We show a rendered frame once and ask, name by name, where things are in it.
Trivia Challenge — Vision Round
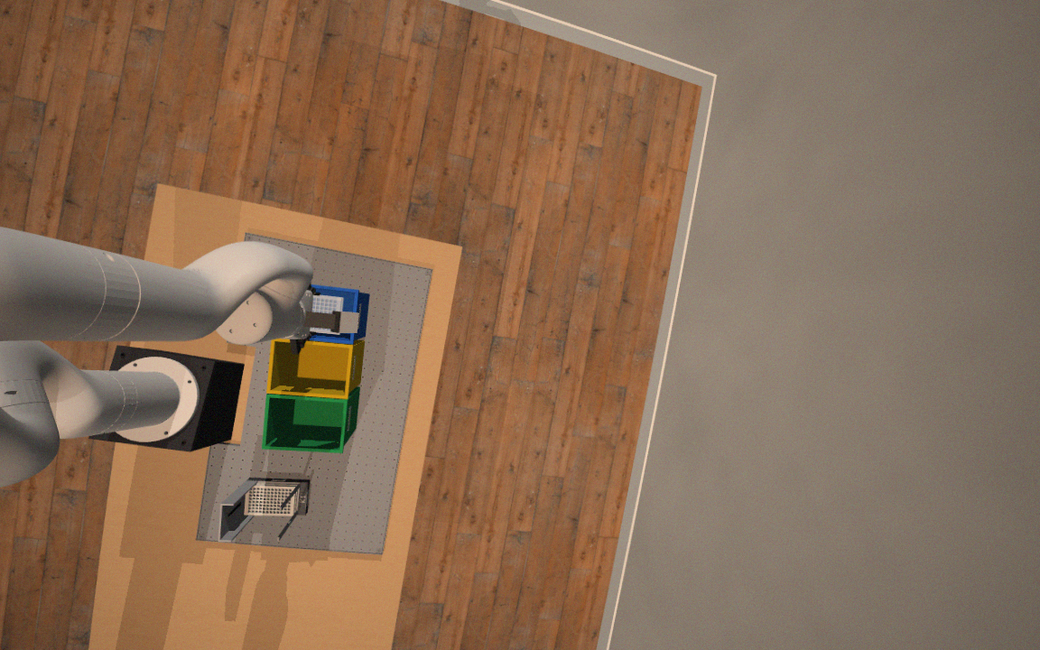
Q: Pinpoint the blue box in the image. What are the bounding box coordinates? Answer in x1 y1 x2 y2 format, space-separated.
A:
310 284 370 344

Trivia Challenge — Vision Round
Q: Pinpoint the green open-top bin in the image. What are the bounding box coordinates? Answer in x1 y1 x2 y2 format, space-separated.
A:
262 386 360 453

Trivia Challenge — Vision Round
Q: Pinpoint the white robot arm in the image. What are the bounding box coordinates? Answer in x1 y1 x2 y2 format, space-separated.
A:
0 227 359 488

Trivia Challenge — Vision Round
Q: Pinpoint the yellow open-top bin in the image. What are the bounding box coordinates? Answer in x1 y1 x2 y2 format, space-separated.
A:
266 339 365 399

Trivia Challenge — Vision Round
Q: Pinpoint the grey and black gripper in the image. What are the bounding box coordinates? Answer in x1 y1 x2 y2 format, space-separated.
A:
282 284 320 355

